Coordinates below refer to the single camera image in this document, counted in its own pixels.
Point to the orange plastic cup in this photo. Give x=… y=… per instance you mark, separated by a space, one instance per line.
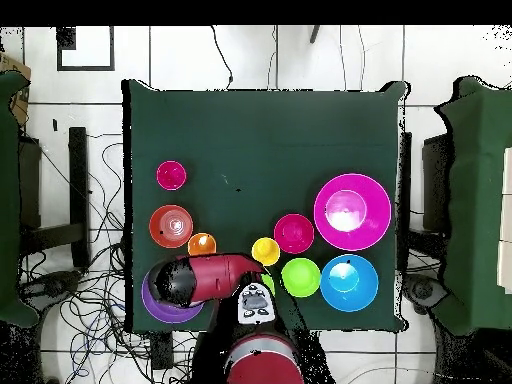
x=202 y=244

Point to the purple plastic bowl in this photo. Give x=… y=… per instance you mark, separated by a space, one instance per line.
x=168 y=314

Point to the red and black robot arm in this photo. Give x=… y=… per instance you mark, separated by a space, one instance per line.
x=216 y=276

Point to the yellow plastic cup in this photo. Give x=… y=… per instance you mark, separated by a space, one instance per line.
x=265 y=251

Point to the small red plastic bowl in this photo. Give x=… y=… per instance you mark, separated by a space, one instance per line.
x=294 y=234

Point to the large green plastic bowl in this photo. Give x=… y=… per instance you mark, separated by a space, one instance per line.
x=268 y=282

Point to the dark green table cloth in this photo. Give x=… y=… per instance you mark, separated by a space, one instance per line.
x=260 y=140

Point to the small green plastic bowl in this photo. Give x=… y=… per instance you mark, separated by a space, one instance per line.
x=300 y=278

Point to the red plastic cup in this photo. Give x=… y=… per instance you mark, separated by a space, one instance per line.
x=171 y=175

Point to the orange plastic bowl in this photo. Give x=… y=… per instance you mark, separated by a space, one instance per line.
x=160 y=224

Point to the large pink plastic bowl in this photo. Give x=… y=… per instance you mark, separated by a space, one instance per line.
x=372 y=200

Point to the blue plastic bowl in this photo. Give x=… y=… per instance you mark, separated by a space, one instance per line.
x=360 y=296

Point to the black metal stand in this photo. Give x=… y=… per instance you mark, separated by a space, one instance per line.
x=406 y=180
x=78 y=180

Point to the black box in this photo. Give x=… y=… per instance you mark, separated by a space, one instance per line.
x=436 y=180

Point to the short black rod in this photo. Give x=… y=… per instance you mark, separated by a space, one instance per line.
x=314 y=34

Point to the green-clothed side table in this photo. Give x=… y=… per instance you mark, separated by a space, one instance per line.
x=8 y=200
x=480 y=200

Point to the cardboard box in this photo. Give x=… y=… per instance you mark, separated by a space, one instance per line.
x=22 y=108

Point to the black pedestal leg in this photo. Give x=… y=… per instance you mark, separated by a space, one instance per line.
x=424 y=290
x=56 y=286

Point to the black square floor frame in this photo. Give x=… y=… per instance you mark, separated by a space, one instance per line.
x=86 y=68

